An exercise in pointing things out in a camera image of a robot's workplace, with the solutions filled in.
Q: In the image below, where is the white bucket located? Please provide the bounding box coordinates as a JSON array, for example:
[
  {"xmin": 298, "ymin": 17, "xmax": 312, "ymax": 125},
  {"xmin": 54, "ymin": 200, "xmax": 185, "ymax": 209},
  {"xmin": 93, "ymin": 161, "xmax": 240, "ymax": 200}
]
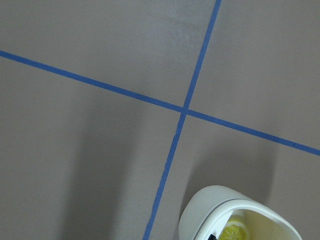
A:
[{"xmin": 178, "ymin": 185, "xmax": 301, "ymax": 240}]

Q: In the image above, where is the green lemon slice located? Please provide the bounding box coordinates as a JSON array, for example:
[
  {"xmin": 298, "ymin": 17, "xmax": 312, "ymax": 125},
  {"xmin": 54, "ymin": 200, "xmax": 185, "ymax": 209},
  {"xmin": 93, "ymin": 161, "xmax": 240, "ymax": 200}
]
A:
[{"xmin": 218, "ymin": 220, "xmax": 251, "ymax": 240}]

